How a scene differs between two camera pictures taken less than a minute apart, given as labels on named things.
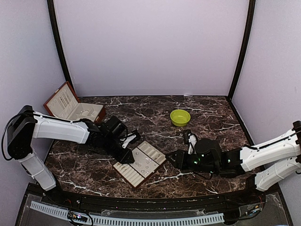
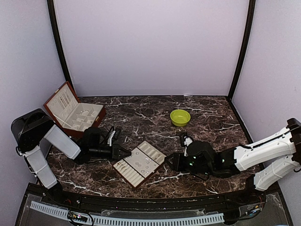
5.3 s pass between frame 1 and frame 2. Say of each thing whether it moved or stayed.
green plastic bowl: stayed
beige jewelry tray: stayed
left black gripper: moved
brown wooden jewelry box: stayed
